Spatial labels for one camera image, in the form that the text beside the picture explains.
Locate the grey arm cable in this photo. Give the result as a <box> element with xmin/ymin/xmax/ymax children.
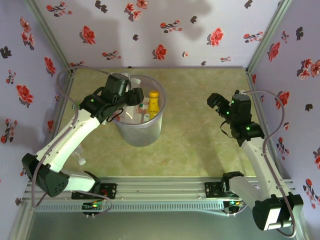
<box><xmin>224</xmin><ymin>90</ymin><xmax>298</xmax><ymax>238</ymax></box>
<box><xmin>31</xmin><ymin>66</ymin><xmax>113</xmax><ymax>210</ymax></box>

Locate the aluminium side rail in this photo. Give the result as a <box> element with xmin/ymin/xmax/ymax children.
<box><xmin>53</xmin><ymin>71</ymin><xmax>77</xmax><ymax>136</ymax></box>

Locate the aluminium frame rail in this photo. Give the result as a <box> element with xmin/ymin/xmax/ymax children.
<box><xmin>22</xmin><ymin>176</ymin><xmax>298</xmax><ymax>201</ymax></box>

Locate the clear bottle white cap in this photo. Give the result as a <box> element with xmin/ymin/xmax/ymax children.
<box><xmin>71</xmin><ymin>146</ymin><xmax>87</xmax><ymax>166</ymax></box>

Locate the slotted grey cable duct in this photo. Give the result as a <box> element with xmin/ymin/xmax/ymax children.
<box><xmin>33</xmin><ymin>201</ymin><xmax>251</xmax><ymax>213</ymax></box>

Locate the circuit board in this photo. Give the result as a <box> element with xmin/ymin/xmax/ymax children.
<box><xmin>223</xmin><ymin>199</ymin><xmax>245</xmax><ymax>208</ymax></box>
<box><xmin>82</xmin><ymin>201</ymin><xmax>106</xmax><ymax>211</ymax></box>

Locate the grey right arm cable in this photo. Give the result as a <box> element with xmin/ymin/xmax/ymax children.
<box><xmin>224</xmin><ymin>90</ymin><xmax>298</xmax><ymax>238</ymax></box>

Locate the thin black cable loop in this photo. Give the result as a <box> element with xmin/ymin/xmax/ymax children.
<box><xmin>219</xmin><ymin>120</ymin><xmax>235</xmax><ymax>140</ymax></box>

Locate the aluminium corner post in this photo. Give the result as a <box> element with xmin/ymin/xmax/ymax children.
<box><xmin>246</xmin><ymin>0</ymin><xmax>293</xmax><ymax>75</ymax></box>
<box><xmin>23</xmin><ymin>0</ymin><xmax>77</xmax><ymax>76</ymax></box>

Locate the grey left arm cable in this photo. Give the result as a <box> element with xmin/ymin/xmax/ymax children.
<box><xmin>31</xmin><ymin>66</ymin><xmax>113</xmax><ymax>210</ymax></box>

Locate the translucent plastic bin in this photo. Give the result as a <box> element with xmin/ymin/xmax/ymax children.
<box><xmin>109</xmin><ymin>74</ymin><xmax>167</xmax><ymax>148</ymax></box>

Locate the left circuit board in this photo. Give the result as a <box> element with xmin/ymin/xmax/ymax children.
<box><xmin>82</xmin><ymin>201</ymin><xmax>106</xmax><ymax>211</ymax></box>

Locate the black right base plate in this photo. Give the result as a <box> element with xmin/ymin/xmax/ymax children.
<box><xmin>204</xmin><ymin>181</ymin><xmax>251</xmax><ymax>198</ymax></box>

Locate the yellow plastic bottle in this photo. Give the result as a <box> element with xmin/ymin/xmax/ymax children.
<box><xmin>147</xmin><ymin>90</ymin><xmax>161</xmax><ymax>121</ymax></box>

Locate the right circuit board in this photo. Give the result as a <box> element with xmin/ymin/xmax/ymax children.
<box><xmin>223</xmin><ymin>199</ymin><xmax>245</xmax><ymax>208</ymax></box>

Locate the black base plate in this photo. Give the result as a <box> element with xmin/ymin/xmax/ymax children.
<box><xmin>204</xmin><ymin>181</ymin><xmax>251</xmax><ymax>198</ymax></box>
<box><xmin>71</xmin><ymin>183</ymin><xmax>118</xmax><ymax>200</ymax></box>

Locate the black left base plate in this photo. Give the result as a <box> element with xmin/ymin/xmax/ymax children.
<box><xmin>71</xmin><ymin>183</ymin><xmax>118</xmax><ymax>200</ymax></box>

